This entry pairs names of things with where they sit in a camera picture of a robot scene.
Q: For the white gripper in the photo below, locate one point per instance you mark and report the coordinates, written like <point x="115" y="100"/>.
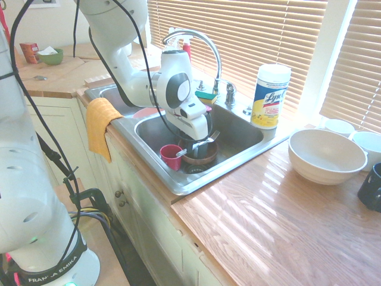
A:
<point x="193" y="128"/>

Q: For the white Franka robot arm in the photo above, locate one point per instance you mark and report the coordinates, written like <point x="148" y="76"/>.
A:
<point x="119" y="29"/>

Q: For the black sink drain strainer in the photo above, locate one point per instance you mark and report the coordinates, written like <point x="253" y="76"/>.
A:
<point x="195" y="169"/>

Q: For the stainless steel double sink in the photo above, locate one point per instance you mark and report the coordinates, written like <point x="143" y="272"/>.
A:
<point x="238" y="131"/>

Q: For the chrome sink sprayer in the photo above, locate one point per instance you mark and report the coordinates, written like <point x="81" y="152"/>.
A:
<point x="201" y="85"/>

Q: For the chrome sink hole cap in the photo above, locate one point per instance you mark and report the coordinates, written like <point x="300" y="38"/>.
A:
<point x="247" y="111"/>

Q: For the pink plate in sink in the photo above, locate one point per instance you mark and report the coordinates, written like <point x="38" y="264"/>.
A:
<point x="146" y="112"/>

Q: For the brown wooden bowl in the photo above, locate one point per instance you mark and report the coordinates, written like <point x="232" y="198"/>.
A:
<point x="212" y="152"/>

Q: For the red plastic cup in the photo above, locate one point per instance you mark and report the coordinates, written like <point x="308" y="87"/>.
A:
<point x="171" y="159"/>

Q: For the green yellow sponge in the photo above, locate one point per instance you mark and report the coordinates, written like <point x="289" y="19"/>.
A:
<point x="206" y="97"/>

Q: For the Lysol wipes canister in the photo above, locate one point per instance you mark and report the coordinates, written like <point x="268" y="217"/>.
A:
<point x="268" y="98"/>

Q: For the bronze cabinet knob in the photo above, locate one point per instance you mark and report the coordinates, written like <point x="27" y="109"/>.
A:
<point x="119" y="194"/>
<point x="123" y="203"/>

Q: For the red spray bottle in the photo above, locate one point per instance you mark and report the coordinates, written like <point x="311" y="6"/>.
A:
<point x="187" y="47"/>

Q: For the chrome gooseneck faucet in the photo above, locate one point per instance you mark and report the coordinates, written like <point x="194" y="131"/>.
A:
<point x="212" y="47"/>

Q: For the yellow dish cloth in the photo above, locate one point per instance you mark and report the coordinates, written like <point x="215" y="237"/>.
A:
<point x="98" y="125"/>

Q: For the black clamp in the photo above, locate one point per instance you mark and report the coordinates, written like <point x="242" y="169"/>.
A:
<point x="89" y="196"/>

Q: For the large cream bowl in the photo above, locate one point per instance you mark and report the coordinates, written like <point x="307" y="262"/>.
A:
<point x="324" y="167"/>

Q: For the wide wooden window blind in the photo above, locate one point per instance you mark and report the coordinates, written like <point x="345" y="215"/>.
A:
<point x="268" y="35"/>

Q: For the small white cup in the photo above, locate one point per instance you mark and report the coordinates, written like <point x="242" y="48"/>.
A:
<point x="339" y="126"/>

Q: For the wooden robot mounting table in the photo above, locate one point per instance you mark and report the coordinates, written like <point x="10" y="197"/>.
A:
<point x="95" y="256"/>

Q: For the green bowl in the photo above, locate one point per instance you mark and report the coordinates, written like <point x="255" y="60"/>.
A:
<point x="52" y="59"/>

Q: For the metal spoon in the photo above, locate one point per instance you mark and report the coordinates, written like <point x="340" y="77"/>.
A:
<point x="40" y="78"/>

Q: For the white bowl at edge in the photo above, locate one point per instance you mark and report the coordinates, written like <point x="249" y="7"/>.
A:
<point x="370" y="146"/>

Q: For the dark blue mug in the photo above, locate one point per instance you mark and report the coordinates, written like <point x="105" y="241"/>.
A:
<point x="369" y="190"/>

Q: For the white paper scrap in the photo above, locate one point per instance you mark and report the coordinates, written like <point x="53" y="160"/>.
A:
<point x="46" y="51"/>

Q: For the narrow wooden window blind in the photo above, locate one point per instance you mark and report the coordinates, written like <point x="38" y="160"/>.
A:
<point x="357" y="65"/>

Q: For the red carton box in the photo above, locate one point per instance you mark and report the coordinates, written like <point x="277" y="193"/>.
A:
<point x="28" y="52"/>

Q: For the black camera stand pole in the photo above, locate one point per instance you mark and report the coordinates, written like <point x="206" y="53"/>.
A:
<point x="53" y="155"/>

